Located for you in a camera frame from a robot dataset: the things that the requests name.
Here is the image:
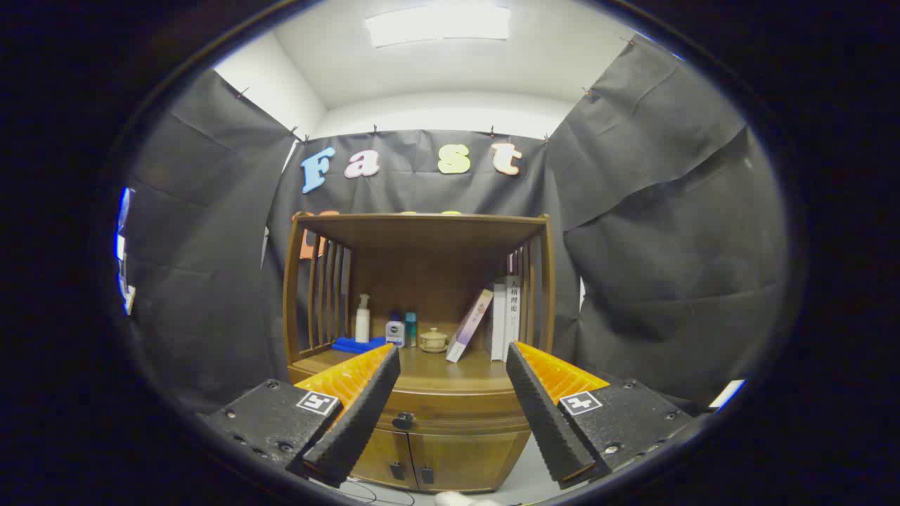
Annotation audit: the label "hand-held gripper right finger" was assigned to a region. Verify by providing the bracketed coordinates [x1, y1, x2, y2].
[505, 342, 704, 491]

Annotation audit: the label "wooden countertop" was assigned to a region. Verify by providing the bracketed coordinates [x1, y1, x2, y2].
[290, 344, 522, 396]

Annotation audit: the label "blue folded cloth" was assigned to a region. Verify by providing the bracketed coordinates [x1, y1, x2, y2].
[332, 337, 387, 354]

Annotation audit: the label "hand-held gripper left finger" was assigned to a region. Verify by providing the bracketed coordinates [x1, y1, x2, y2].
[200, 343, 401, 489]

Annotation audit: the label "wooden cabinet door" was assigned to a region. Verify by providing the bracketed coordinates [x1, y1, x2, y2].
[409, 430, 532, 493]
[350, 427, 416, 489]

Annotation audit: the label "wooden cabinet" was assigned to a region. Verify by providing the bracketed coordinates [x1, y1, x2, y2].
[283, 211, 556, 493]

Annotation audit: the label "purple cover book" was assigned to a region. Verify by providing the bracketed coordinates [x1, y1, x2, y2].
[446, 289, 494, 363]

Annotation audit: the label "white book black lettering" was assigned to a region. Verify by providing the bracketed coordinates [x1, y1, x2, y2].
[503, 275, 522, 363]

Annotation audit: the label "wooden drawer with black knob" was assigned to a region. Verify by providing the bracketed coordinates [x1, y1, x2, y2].
[378, 389, 533, 434]

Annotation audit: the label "black floor cables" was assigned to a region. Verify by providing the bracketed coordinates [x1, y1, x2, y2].
[327, 476, 417, 505]

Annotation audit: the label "plain white book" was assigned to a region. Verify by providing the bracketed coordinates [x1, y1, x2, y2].
[491, 283, 507, 361]

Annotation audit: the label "white rounded object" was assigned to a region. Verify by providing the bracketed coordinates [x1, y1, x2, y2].
[434, 491, 501, 506]

